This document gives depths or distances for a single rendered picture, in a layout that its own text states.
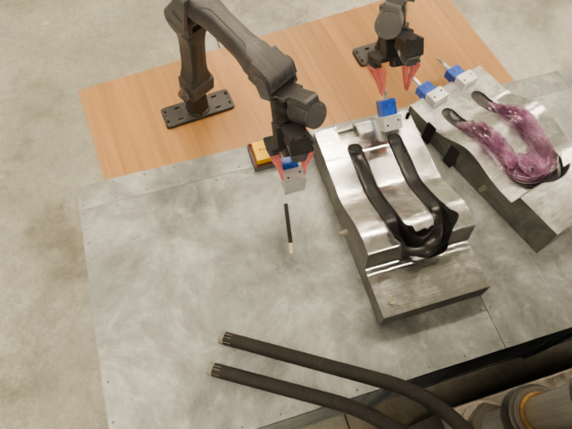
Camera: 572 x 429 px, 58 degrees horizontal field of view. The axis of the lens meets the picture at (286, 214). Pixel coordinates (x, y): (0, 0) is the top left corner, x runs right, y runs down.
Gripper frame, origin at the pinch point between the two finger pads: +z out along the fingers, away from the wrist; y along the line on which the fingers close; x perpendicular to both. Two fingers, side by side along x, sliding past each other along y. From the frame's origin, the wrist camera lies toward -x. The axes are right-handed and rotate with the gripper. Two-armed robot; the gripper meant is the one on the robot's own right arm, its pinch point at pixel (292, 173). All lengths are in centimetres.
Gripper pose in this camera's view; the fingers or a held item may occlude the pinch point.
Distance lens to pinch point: 120.7
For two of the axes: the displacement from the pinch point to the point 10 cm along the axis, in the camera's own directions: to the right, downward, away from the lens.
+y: 9.6, -2.5, 1.5
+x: -2.7, -5.5, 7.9
